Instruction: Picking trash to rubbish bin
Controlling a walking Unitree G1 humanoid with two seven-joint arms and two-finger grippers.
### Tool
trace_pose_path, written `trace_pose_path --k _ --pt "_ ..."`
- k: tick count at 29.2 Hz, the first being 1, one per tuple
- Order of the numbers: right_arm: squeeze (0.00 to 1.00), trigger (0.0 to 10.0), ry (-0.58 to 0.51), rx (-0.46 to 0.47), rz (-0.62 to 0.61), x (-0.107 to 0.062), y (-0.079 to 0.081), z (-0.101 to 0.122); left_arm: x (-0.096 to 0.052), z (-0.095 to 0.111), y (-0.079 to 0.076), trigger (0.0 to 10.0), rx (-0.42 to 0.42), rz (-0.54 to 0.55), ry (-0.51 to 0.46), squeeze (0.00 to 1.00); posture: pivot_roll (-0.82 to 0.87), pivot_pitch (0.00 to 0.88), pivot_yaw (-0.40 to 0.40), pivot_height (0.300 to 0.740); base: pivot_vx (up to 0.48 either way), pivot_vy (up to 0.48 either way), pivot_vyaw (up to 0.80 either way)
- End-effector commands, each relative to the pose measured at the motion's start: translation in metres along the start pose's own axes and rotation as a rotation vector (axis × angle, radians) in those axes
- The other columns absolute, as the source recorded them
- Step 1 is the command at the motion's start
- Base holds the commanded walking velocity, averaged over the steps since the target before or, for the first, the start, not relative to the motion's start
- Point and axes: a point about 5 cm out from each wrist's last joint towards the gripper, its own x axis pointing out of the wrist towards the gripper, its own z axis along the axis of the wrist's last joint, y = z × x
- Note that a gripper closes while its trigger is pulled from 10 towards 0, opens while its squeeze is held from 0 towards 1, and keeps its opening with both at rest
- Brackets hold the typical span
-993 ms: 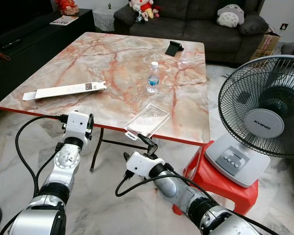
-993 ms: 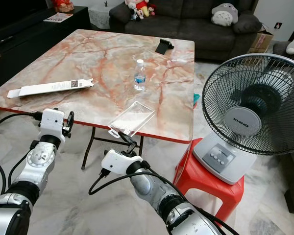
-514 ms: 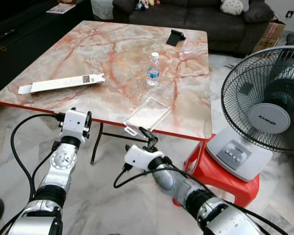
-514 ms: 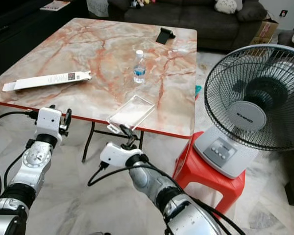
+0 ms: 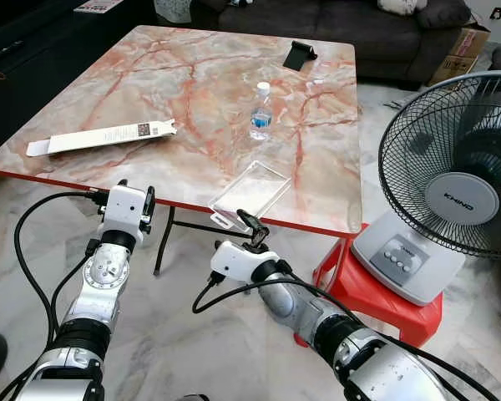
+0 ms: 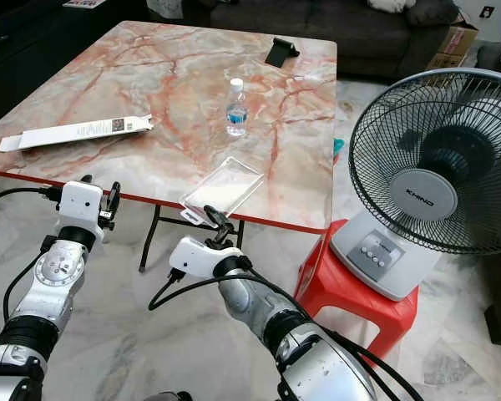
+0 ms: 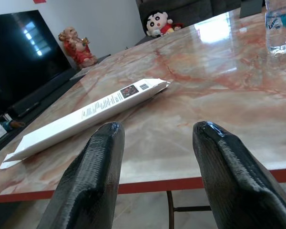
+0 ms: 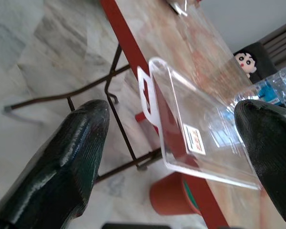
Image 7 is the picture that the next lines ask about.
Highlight clear plastic water bottle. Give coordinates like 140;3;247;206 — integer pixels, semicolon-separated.
265;0;286;55

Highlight marble top table red edge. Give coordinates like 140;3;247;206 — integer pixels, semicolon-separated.
0;10;286;229

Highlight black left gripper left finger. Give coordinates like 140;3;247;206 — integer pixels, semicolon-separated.
38;121;125;229

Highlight dark grey fabric sofa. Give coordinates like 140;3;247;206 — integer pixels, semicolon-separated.
135;0;269;24

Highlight long white carton box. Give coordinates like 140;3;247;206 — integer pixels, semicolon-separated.
0;78;173;170

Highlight black flat screen television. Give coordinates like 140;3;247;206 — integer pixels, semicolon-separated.
0;10;71;117

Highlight blue item with brown strap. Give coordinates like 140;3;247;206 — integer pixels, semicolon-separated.
3;120;26;131

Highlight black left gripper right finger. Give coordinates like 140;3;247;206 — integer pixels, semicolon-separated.
192;121;286;229

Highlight red laughing Buddha statue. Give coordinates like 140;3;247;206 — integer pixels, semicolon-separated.
58;27;98;70

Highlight black soundbar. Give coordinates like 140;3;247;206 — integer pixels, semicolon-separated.
8;69;75;118

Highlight cartoon boy plush doll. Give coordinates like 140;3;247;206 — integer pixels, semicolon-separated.
146;10;174;38

